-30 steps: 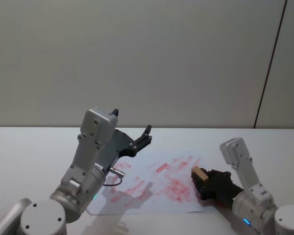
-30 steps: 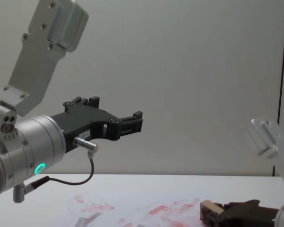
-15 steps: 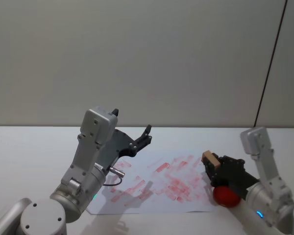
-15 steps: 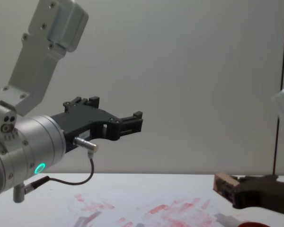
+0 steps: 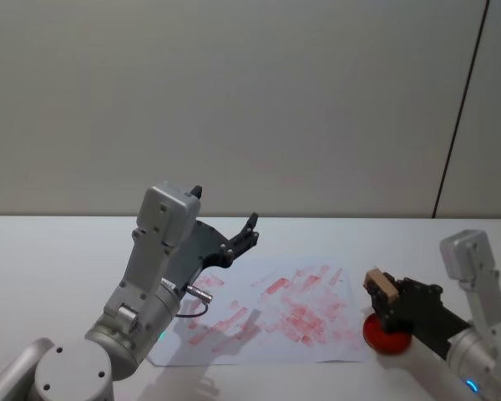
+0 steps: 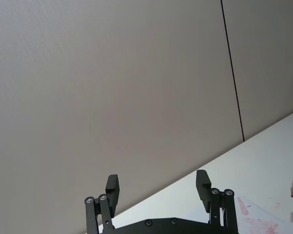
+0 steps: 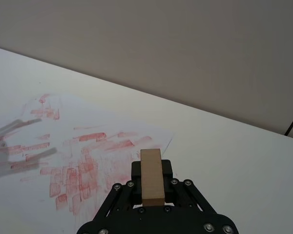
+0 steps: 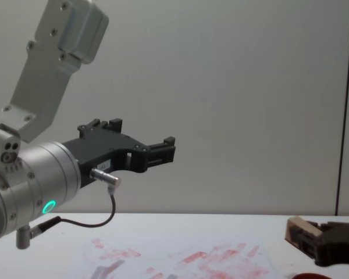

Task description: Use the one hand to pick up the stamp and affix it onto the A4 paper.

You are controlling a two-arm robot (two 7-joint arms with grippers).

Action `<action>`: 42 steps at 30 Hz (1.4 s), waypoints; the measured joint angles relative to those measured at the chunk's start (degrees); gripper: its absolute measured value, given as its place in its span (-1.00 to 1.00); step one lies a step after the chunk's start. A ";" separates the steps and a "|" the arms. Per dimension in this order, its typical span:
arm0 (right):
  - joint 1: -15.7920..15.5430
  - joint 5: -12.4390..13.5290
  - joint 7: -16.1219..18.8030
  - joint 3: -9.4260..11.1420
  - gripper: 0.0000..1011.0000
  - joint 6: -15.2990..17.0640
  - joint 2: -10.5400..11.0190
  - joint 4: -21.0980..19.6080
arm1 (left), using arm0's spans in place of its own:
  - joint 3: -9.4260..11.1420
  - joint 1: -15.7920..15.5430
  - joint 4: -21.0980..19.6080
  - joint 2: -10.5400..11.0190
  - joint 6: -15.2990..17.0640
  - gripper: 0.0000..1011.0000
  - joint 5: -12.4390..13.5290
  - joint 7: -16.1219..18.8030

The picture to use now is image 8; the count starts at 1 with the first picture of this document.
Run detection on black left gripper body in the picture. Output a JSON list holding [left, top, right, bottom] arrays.
[[61, 131, 148, 189]]

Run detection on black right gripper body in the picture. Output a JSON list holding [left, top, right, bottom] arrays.
[[314, 220, 349, 267]]

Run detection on thin dark gripper cable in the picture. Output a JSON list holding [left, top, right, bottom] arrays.
[[16, 167, 123, 250]]

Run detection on beige wooden stamp block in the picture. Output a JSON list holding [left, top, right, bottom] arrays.
[[284, 216, 324, 251]]

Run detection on round red ink pad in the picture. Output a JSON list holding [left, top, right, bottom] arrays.
[[293, 271, 328, 279]]

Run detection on white paper with red marks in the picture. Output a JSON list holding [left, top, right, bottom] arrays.
[[81, 237, 277, 279]]

